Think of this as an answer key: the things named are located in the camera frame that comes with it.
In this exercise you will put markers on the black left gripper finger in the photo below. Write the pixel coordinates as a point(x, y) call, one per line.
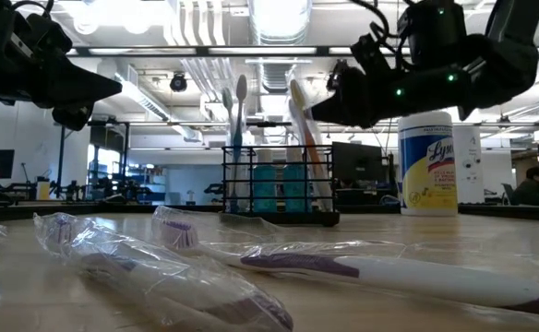
point(87, 77)
point(92, 94)

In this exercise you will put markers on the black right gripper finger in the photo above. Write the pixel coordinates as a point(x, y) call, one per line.
point(343, 101)
point(352, 117)

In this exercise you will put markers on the beige toothbrush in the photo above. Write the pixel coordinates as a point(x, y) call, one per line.
point(313, 154)

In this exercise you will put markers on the small teal bottle white cap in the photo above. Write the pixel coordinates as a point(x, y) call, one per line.
point(294, 184)
point(264, 184)

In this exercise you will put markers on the purple toothbrush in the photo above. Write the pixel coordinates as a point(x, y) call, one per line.
point(168, 281)
point(412, 276)

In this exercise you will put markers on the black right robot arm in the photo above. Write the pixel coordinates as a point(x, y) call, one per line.
point(495, 69)

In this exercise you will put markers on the black ceiling spotlight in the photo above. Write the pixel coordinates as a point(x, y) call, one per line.
point(178, 82)
point(331, 78)

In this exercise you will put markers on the Lysol wipes canister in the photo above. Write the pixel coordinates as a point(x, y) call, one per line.
point(428, 170)

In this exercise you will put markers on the yellow white container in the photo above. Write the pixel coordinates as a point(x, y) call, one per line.
point(43, 190)

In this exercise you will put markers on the person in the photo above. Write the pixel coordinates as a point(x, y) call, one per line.
point(530, 189)

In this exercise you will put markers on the black background workstation frame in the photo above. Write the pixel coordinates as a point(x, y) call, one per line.
point(61, 161)

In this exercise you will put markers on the silver ceiling ventilation duct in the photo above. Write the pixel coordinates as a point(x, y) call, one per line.
point(279, 27)

